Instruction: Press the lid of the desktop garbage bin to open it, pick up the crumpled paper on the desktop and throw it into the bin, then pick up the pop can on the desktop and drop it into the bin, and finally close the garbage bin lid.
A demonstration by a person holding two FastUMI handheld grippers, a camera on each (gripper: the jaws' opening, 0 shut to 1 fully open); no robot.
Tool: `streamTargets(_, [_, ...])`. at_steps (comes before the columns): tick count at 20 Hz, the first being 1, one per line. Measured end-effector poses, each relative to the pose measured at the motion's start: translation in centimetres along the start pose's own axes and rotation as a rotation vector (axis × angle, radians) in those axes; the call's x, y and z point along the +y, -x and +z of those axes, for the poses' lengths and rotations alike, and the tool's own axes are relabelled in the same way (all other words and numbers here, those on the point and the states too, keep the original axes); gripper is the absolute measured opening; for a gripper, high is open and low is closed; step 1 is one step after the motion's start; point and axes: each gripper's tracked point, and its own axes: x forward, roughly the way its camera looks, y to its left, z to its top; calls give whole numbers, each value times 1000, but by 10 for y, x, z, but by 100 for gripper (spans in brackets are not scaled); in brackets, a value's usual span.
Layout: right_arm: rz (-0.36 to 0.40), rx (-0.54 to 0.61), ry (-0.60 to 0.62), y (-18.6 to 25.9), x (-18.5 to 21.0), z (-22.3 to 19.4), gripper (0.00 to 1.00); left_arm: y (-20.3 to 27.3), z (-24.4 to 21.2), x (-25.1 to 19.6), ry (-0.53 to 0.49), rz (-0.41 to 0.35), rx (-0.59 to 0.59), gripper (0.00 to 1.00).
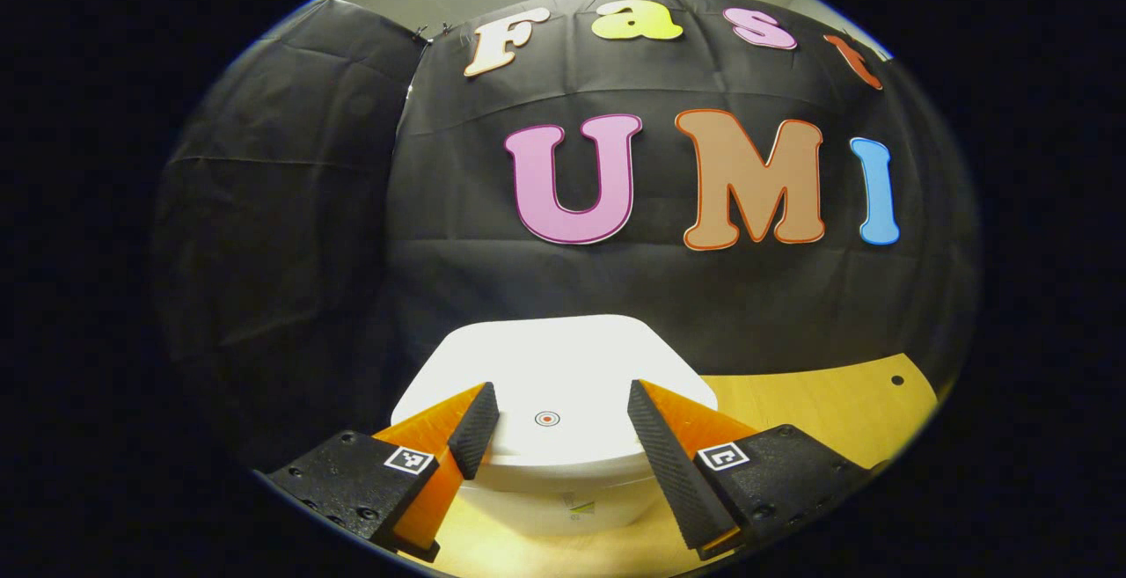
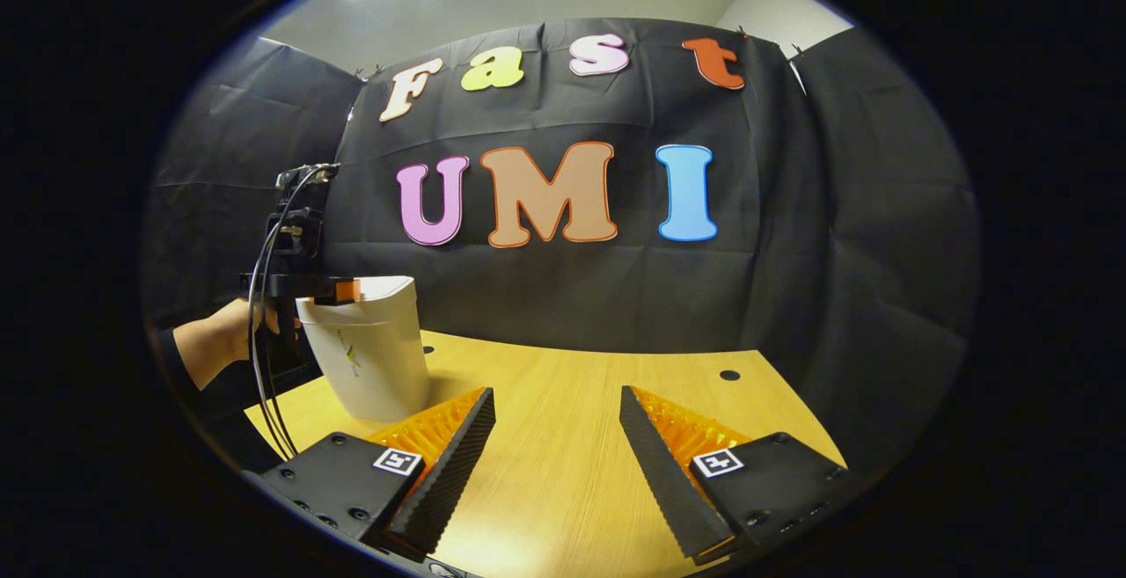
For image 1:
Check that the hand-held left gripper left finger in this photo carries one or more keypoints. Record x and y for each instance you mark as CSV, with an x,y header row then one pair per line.
x,y
477,428

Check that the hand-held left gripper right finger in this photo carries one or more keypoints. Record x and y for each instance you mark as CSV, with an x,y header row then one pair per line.
x,y
669,472

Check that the white desktop garbage bin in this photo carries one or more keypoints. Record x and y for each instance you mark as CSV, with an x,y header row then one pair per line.
x,y
554,367

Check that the wooden desktop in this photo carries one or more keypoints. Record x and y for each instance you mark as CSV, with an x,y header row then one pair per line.
x,y
818,411

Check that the black backdrop cloth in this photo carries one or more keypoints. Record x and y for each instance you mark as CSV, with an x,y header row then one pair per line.
x,y
290,252

